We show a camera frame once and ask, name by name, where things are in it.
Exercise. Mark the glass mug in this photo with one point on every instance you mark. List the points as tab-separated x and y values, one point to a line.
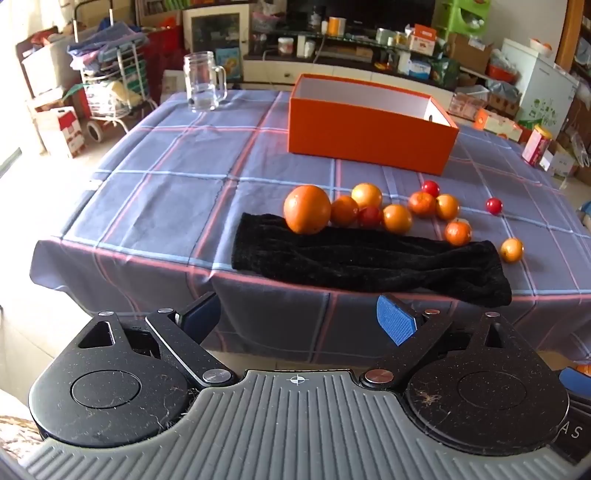
201	81

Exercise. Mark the white and red carton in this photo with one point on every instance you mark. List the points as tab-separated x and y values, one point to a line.
60	131

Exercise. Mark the orange cardboard box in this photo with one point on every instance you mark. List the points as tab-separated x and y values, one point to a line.
364	134

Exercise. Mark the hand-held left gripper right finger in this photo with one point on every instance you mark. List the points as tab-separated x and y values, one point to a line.
396	321

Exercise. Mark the black television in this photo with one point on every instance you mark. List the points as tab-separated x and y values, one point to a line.
369	14

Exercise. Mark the large orange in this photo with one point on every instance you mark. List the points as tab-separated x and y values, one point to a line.
307	210

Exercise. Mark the white glass-door cabinet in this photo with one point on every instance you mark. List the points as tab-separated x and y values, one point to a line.
212	32

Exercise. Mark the clear plastic jar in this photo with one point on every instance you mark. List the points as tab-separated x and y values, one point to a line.
286	47

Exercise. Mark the orange and white box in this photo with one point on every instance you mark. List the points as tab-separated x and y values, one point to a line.
422	40

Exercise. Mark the black velvet cloth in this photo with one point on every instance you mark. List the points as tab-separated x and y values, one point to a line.
351	263

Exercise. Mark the white television stand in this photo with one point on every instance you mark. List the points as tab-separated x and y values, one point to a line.
360	74

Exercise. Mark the reddish tangerine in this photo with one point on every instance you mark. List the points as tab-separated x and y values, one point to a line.
344	211
458	233
421	204

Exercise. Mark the brown cardboard box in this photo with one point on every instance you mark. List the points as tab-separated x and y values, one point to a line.
471	53

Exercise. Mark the green package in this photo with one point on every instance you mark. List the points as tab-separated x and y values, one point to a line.
444	73

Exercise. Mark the large open cardboard box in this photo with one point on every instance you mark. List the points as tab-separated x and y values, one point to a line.
44	62

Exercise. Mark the green stacking bins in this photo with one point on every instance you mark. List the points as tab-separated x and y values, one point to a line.
461	18

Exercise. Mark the pink canister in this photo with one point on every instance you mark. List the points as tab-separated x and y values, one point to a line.
536	146

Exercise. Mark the blue and white box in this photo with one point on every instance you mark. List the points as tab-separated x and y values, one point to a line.
419	69

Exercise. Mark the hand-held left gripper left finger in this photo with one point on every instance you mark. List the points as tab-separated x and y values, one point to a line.
203	316

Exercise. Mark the clear plastic crate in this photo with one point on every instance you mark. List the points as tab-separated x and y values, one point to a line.
468	104

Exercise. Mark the white chest freezer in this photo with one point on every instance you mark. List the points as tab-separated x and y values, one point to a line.
542	92

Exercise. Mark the blue plaid tablecloth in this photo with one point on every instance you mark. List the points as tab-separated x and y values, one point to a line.
161	207

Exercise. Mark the blue picture book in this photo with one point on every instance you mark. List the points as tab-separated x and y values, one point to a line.
229	63

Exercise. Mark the small red fruit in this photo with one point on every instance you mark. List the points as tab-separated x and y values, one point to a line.
494	206
430	188
370	218

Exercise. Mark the small yellow orange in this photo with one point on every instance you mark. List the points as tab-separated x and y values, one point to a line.
512	250
448	206
397	219
368	194

